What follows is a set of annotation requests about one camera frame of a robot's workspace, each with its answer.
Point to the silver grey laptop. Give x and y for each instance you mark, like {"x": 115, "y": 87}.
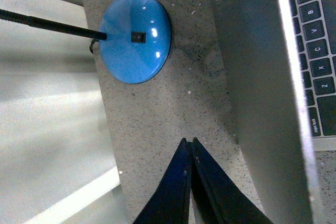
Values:
{"x": 271, "y": 116}

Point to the blue desk lamp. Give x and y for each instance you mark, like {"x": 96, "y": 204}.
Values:
{"x": 134, "y": 37}

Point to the white pleated curtain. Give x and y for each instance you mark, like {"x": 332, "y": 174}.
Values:
{"x": 57, "y": 160}

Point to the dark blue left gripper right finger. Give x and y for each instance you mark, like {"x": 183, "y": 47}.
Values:
{"x": 216, "y": 198}

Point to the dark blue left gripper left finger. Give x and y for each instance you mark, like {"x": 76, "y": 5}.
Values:
{"x": 171, "y": 201}

